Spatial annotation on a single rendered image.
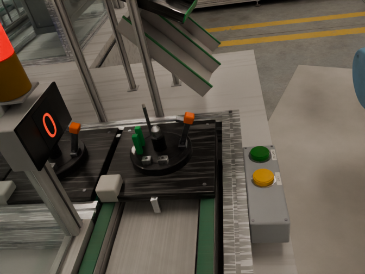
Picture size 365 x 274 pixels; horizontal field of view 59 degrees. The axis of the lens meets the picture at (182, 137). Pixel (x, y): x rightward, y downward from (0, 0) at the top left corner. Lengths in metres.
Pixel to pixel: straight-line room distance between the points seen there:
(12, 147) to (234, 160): 0.44
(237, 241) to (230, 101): 0.60
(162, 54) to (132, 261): 0.49
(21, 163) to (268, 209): 0.41
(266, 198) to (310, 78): 0.64
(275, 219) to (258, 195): 0.06
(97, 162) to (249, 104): 0.52
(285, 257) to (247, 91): 0.62
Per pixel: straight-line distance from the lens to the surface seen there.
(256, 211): 0.62
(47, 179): 0.57
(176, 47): 0.96
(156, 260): 0.63
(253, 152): 0.71
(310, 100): 1.08
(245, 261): 0.56
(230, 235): 0.59
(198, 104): 1.09
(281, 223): 0.60
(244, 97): 1.10
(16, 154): 0.48
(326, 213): 0.76
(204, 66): 0.98
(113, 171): 0.74
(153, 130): 0.69
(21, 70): 0.47
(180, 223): 0.67
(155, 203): 0.66
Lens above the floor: 1.44
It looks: 37 degrees down
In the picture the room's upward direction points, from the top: 12 degrees counter-clockwise
